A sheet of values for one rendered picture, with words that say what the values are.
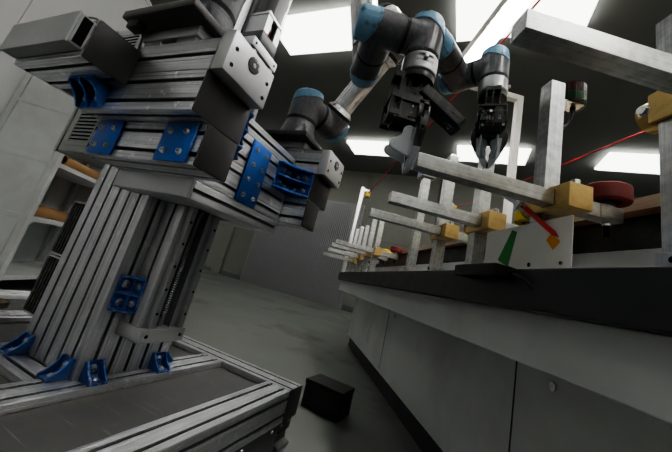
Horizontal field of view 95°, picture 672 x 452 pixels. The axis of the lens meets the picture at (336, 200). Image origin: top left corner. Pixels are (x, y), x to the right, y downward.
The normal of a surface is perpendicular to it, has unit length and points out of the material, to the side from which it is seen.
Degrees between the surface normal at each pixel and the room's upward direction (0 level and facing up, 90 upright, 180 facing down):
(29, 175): 90
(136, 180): 90
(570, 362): 90
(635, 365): 90
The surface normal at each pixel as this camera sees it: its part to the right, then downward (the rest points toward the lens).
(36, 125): 0.15, -0.22
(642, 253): -0.96, -0.26
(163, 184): -0.35, -0.32
